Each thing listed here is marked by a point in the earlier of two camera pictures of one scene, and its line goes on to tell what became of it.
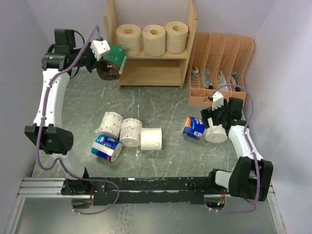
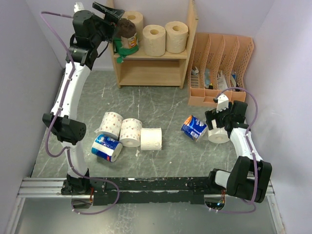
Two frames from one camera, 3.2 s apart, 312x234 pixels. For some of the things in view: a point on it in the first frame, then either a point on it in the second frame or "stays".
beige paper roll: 176,33 stays
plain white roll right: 215,133 stays
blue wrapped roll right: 194,128 stays
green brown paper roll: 112,64 -> 126,40
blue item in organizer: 207,77 stays
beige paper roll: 128,37 -> 137,18
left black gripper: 95,64 -> 110,22
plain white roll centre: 151,139 stays
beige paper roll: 154,37 stays
